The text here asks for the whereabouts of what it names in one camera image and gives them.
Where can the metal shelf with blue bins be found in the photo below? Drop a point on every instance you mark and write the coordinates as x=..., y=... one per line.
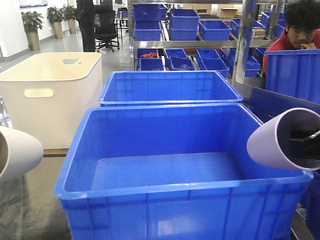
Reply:
x=243, y=43

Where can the lavender plastic cup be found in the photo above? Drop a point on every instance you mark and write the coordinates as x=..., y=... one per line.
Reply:
x=268, y=145

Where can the large blue bin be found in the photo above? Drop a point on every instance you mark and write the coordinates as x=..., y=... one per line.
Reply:
x=141, y=88
x=174, y=172

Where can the person in red jacket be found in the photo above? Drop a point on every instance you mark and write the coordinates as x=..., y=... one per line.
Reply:
x=301, y=31

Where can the black office chair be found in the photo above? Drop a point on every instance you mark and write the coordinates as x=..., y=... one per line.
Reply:
x=105, y=29

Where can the person in black clothes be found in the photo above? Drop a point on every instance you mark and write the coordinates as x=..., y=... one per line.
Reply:
x=85, y=15

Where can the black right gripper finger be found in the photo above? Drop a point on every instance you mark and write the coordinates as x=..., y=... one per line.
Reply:
x=305, y=144

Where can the beige plastic cup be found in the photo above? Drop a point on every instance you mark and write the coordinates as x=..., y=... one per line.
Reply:
x=20, y=153

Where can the cream plastic storage bin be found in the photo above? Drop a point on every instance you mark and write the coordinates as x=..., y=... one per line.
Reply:
x=47, y=94

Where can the large blue bin front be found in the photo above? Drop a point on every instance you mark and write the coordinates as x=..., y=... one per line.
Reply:
x=174, y=172

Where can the potted plant in gold pot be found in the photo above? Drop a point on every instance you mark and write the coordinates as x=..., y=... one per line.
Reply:
x=32, y=22

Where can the blue bin at right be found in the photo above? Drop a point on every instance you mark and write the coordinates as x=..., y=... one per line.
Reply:
x=295, y=73

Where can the large blue bin rear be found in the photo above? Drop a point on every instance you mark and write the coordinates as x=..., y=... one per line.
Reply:
x=141, y=88

